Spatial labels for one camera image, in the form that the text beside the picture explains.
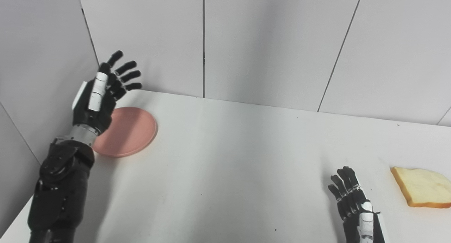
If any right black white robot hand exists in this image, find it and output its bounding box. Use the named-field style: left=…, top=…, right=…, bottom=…
left=328, top=166, right=386, bottom=243

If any pink round plate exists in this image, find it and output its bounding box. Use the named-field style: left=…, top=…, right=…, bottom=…
left=92, top=107, right=158, bottom=158

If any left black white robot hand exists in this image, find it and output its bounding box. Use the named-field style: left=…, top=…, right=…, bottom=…
left=72, top=50, right=143, bottom=136

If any slice of bread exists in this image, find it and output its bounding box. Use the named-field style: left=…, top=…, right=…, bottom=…
left=390, top=166, right=451, bottom=208

